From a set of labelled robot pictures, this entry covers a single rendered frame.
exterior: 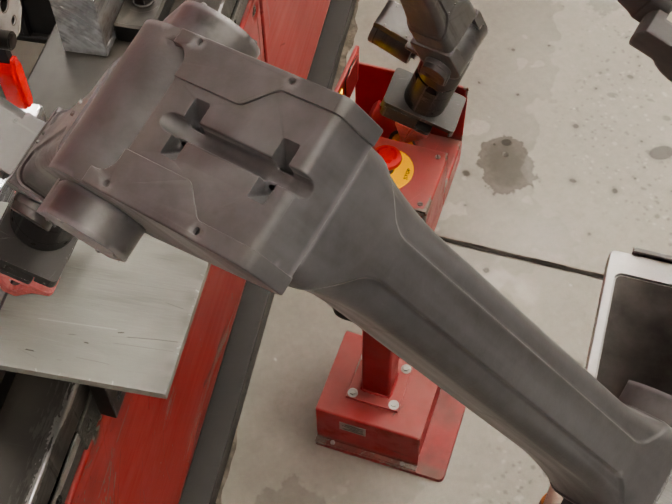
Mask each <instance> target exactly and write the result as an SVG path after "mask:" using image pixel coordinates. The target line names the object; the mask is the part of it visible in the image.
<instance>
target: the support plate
mask: <svg viewBox="0 0 672 504"><path fill-rule="evenodd" d="M210 266H211V264H210V263H208V262H206V261H204V260H201V259H199V258H197V257H195V256H193V255H191V254H188V253H186V252H184V251H182V250H180V249H178V248H176V247H173V246H171V245H169V244H167V243H165V242H163V241H160V240H158V239H156V238H154V237H152V236H150V235H148V234H146V233H144V234H143V236H142V237H141V239H140V240H139V242H138V243H137V245H136V246H135V248H134V250H133V251H132V253H131V254H130V256H129V257H128V259H127V260H126V262H122V261H118V260H115V259H111V258H109V257H107V256H105V255H104V254H102V253H97V252H96V251H95V249H94V248H92V247H91V246H89V245H87V244H86V243H84V242H83V241H81V240H79V239H78V241H77V243H76V245H75V248H74V250H73V252H72V254H71V256H70V258H69V260H68V262H67V263H66V265H65V267H64V270H63V272H62V274H61V276H60V279H59V282H58V284H57V286H56V289H55V291H54V292H53V294H52V295H50V296H45V295H39V294H33V293H30V294H25V295H19V296H13V295H11V294H9V293H8V295H7V297H6V299H5V301H4V303H3V306H2V308H1V310H0V370H5V371H10V372H16V373H22V374H27V375H33V376H39V377H44V378H50V379H55V380H61V381H67V382H72V383H78V384H84V385H89V386H95V387H100V388H106V389H112V390H117V391H123V392H129V393H134V394H140V395H145V396H151V397H157V398H162V399H167V398H168V395H169V392H170V388H171V385H172V382H173V379H174V376H175V373H176V370H177V367H178V364H179V361H180V358H181V355H182V352H183V349H184V346H185V343H186V340H187V337H188V334H189V330H190V327H191V324H192V321H193V318H194V315H195V312H196V309H197V306H198V303H199V300H200V297H201V294H202V291H203V288H204V285H205V282H206V279H207V275H208V272H209V269H210Z"/></svg>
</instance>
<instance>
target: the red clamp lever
mask: <svg viewBox="0 0 672 504"><path fill-rule="evenodd" d="M16 43H17V37H16V34H15V33H14V31H9V30H2V29H0V85H1V87H2V90H3V92H4V95H5V97H6V100H7V101H9V102H11V103H12V104H14V105H15V106H17V107H18V108H22V109H27V107H28V108H29V107H31V105H32V103H33V98H32V95H31V92H30V89H29V86H28V83H27V80H26V77H25V74H24V71H23V68H22V65H21V63H20V62H19V60H18V59H17V57H16V56H12V54H11V51H12V50H13V49H14V48H15V46H16Z"/></svg>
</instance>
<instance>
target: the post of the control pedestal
mask: <svg viewBox="0 0 672 504"><path fill-rule="evenodd" d="M398 361H399V357H398V356H397V355H396V354H394V353H393V352H392V351H390V350H389V349H388V348H386V347H385V346H384V345H382V344H381V343H380V342H378V341H377V340H376V339H374V338H373V337H372V336H370V335H369V334H368V333H366V332H365V331H364V330H362V389H365V390H367V391H372V392H374V393H378V394H382V395H384V396H390V394H391V392H392V389H393V386H394V383H395V380H396V377H397V374H398Z"/></svg>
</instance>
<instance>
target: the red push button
mask: <svg viewBox="0 0 672 504"><path fill-rule="evenodd" d="M374 150H375V151H376V152H377V153H378V154H379V155H380V156H381V157H382V158H383V159H384V161H385V162H386V164H387V167H388V169H389V173H390V174H392V173H393V172H394V169H395V168H397V167H398V166H399V165H400V164H401V161H402V156H401V153H400V151H399V150H398V149H397V148H396V147H394V146H391V145H381V146H379V147H377V148H375V149H374Z"/></svg>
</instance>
